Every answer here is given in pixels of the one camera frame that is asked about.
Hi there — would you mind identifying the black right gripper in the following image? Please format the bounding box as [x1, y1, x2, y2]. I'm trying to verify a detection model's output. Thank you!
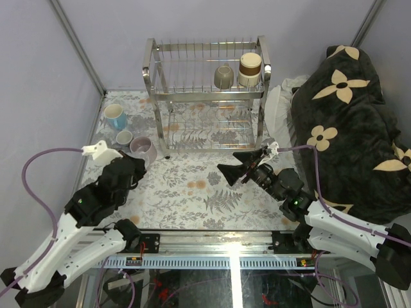
[218, 148, 284, 202]

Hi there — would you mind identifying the pink ribbed mug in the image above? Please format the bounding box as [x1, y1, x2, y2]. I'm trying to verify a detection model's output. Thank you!
[129, 137, 157, 167]

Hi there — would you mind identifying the grey-blue textured mug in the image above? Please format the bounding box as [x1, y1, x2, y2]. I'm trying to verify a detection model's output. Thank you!
[116, 130, 134, 146]

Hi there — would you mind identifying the olive grey mug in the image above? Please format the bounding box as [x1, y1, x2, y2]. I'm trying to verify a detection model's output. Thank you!
[214, 64, 234, 90]

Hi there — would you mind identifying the cream and brown mug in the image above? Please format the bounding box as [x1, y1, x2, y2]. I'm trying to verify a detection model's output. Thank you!
[238, 52, 262, 88]

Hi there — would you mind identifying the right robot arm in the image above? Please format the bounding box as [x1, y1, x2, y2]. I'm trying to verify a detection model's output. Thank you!
[217, 143, 410, 290]

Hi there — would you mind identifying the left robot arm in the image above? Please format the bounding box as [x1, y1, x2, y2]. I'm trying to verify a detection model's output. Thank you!
[1, 155, 146, 307]

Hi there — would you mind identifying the steel two-tier dish rack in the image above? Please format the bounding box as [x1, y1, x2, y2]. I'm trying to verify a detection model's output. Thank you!
[142, 35, 271, 158]

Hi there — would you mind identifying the light blue mug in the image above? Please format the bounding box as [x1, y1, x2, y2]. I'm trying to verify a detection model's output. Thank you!
[103, 104, 127, 130]

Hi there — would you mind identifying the floral tablecloth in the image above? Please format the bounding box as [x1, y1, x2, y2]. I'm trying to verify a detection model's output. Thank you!
[101, 102, 296, 230]

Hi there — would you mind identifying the white pillow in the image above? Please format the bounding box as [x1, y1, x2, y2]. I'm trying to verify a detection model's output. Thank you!
[265, 75, 309, 148]

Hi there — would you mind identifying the black floral blanket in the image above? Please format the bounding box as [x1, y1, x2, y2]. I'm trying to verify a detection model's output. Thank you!
[291, 45, 410, 225]

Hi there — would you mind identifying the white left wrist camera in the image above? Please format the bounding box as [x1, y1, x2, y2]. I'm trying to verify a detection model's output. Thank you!
[81, 140, 123, 166]

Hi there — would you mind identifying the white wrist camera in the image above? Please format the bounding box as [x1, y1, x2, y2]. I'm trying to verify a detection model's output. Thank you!
[261, 141, 279, 163]
[81, 140, 123, 166]

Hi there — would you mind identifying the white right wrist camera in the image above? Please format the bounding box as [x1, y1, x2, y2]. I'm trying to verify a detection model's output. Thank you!
[261, 141, 279, 163]

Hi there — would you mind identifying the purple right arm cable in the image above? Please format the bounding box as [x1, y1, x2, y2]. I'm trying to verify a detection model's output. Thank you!
[277, 144, 411, 305]

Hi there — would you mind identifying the aluminium mounting rail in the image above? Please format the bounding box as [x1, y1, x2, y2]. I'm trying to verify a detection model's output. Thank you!
[49, 229, 394, 270]

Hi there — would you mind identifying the left aluminium frame post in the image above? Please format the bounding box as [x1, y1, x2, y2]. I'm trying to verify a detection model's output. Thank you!
[48, 0, 107, 96]

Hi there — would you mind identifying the aluminium frame post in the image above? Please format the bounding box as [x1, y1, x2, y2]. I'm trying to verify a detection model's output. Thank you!
[351, 0, 387, 47]
[48, 0, 107, 96]

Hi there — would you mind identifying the right aluminium frame post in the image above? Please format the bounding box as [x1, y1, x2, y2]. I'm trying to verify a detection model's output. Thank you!
[351, 0, 387, 47]

